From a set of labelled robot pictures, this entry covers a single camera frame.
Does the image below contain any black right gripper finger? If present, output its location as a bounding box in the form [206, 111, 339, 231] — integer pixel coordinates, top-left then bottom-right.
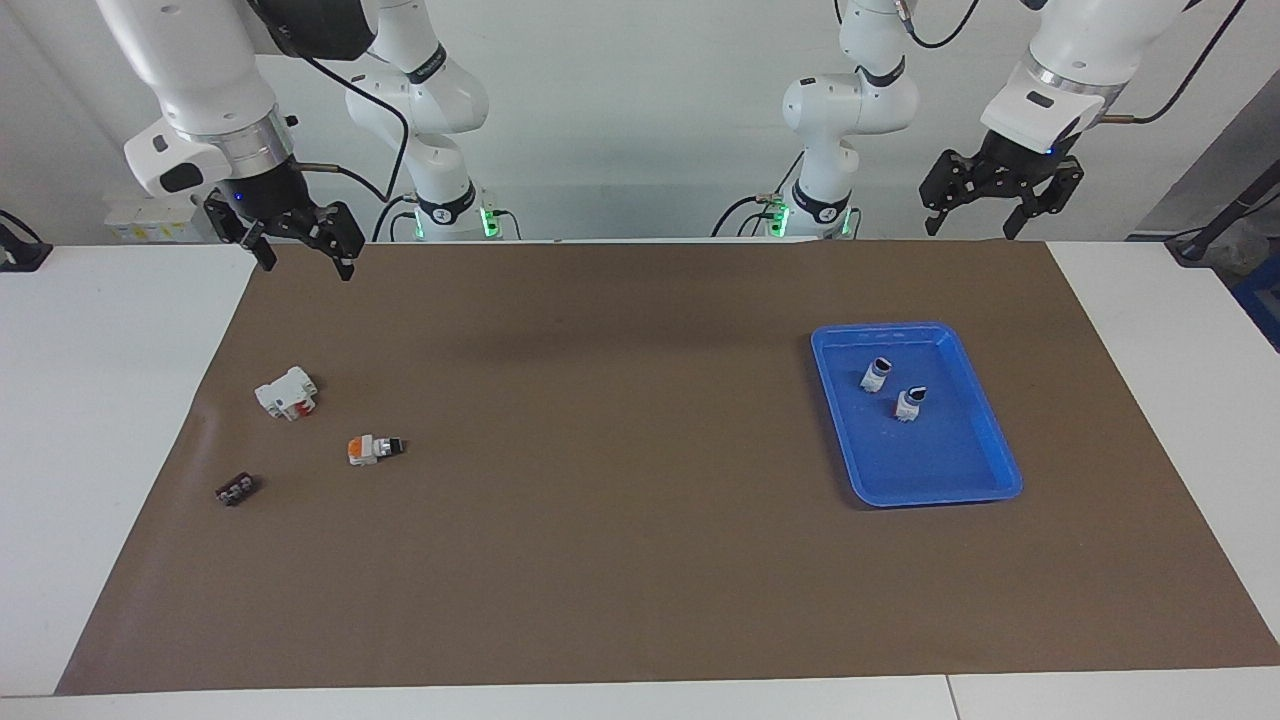
[203, 190, 278, 273]
[290, 200, 366, 283]

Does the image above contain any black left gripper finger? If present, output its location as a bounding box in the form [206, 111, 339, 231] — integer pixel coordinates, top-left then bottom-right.
[1003, 158, 1086, 241]
[918, 148, 993, 238]

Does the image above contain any white box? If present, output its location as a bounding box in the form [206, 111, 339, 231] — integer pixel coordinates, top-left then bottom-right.
[104, 194, 227, 244]

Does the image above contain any white circuit breaker red lever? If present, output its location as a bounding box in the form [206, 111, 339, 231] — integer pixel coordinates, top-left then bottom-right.
[254, 366, 319, 422]

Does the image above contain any black stand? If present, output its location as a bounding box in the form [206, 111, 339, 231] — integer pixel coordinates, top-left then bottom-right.
[1168, 160, 1280, 269]

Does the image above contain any black table clamp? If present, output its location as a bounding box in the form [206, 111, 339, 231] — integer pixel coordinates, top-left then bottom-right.
[0, 208, 54, 274]

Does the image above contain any blue crate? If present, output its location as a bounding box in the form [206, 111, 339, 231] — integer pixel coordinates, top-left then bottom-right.
[1232, 258, 1280, 352]

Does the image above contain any blue plastic tray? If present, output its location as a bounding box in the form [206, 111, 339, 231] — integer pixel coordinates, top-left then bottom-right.
[810, 321, 1024, 509]

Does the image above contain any brown paper table mat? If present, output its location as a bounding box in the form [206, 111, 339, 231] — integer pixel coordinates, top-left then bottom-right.
[55, 240, 1280, 697]

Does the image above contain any black right arm base cable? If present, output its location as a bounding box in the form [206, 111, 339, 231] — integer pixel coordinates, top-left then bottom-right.
[372, 195, 414, 243]

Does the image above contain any black arm base cable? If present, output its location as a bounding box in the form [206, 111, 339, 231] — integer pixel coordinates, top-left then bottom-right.
[372, 195, 414, 243]
[711, 194, 789, 239]

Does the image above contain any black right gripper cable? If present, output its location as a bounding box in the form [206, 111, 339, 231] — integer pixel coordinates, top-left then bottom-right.
[295, 55, 414, 204]

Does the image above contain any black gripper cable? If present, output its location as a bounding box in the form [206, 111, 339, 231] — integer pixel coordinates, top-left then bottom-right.
[295, 55, 414, 204]
[1098, 0, 1251, 127]

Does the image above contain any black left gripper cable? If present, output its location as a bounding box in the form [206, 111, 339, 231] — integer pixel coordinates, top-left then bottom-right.
[1098, 0, 1251, 127]

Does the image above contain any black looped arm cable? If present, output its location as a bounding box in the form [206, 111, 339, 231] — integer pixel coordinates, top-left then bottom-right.
[895, 0, 986, 50]

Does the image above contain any black left arm base cable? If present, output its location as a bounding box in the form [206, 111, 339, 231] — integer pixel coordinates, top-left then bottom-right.
[711, 194, 789, 239]

